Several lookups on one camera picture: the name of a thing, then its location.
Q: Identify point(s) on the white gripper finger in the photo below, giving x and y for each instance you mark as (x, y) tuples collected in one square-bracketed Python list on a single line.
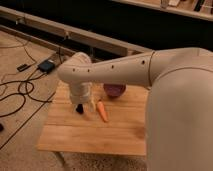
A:
[(92, 106)]

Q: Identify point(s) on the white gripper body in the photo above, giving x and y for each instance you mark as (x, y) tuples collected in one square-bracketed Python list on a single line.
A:
[(80, 93)]

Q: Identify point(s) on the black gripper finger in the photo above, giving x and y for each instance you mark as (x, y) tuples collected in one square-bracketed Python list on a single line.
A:
[(79, 109)]

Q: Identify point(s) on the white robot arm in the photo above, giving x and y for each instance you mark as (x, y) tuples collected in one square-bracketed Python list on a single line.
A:
[(179, 108)]

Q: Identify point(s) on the orange carrot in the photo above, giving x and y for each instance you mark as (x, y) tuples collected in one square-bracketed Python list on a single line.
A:
[(102, 111)]

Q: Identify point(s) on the purple round bowl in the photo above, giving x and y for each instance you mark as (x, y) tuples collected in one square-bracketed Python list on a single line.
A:
[(114, 91)]

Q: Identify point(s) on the black power adapter box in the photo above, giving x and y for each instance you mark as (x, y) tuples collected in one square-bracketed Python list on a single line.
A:
[(46, 66)]

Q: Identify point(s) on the long wooden beam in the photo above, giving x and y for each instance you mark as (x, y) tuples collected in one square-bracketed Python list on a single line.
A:
[(72, 33)]

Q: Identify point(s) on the small black device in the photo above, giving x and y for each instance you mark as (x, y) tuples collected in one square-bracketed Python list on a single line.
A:
[(23, 67)]

